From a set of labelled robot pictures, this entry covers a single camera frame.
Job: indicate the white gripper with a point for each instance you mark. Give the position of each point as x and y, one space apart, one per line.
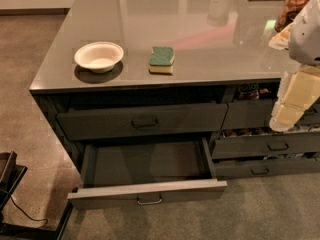
306 39

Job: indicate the grey drawer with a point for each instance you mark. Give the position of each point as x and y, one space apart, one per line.
231 144
147 174
271 166
141 121
257 113

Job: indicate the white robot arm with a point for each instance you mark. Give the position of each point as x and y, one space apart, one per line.
304 35

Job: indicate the snack packets in drawer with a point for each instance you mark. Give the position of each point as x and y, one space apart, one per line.
254 91

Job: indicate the glass jar of snacks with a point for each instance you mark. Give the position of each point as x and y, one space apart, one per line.
288 13

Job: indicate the green yellow sponge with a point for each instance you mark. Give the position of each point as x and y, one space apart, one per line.
161 60

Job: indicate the white paper bowl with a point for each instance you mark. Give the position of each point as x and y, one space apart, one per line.
99 57

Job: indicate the black stand base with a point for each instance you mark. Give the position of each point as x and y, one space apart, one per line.
41 197

